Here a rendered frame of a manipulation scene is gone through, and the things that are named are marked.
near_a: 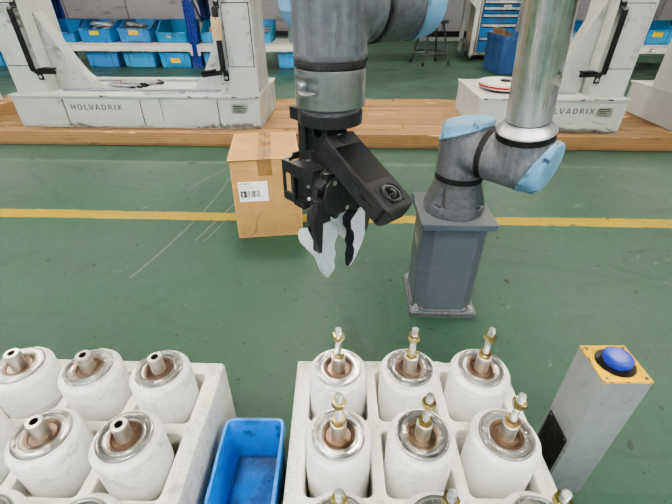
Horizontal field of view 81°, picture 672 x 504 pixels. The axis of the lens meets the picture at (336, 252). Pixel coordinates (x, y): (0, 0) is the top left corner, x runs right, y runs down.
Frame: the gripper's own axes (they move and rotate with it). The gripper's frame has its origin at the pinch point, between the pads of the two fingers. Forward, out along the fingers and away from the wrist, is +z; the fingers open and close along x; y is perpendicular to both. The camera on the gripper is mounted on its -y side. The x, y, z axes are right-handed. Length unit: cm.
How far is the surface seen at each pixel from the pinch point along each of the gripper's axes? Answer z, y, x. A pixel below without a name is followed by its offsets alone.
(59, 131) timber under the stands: 39, 248, -9
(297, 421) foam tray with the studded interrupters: 28.3, 1.4, 8.4
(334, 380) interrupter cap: 21.0, -1.0, 2.3
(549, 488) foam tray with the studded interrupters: 28.3, -31.3, -11.5
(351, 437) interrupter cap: 21.1, -9.6, 7.0
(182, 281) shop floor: 46, 74, -2
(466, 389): 22.1, -15.9, -12.5
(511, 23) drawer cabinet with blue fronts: 5, 232, -507
